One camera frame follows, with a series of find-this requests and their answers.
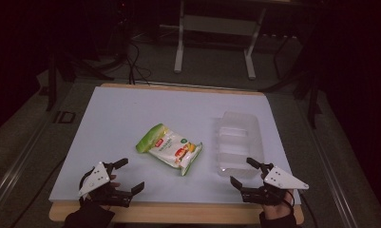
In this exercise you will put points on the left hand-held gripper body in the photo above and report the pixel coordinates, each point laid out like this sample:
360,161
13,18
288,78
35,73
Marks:
94,182

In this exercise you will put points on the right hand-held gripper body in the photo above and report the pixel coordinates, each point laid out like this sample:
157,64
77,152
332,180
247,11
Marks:
281,180

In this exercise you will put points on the person's left hand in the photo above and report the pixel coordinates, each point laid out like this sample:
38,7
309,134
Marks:
115,182

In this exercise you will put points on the person's right hand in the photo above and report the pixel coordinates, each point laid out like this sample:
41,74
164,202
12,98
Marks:
278,210

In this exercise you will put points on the clear plastic container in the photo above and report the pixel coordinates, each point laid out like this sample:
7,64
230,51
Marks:
240,142

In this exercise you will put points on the white table mat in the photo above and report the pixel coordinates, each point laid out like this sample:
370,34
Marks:
121,120

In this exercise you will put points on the green and white snack packet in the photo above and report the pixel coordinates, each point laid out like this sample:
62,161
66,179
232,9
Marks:
170,148

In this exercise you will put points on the black metal stand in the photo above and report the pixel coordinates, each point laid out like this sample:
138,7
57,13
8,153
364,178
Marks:
52,85
312,101

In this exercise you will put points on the white metal stand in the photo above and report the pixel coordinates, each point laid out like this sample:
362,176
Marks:
180,47

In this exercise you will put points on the metal floor rail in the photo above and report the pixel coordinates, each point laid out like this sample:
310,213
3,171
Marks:
14,177
330,177

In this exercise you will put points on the black floor bracket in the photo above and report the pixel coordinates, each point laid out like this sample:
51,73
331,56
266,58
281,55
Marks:
64,117

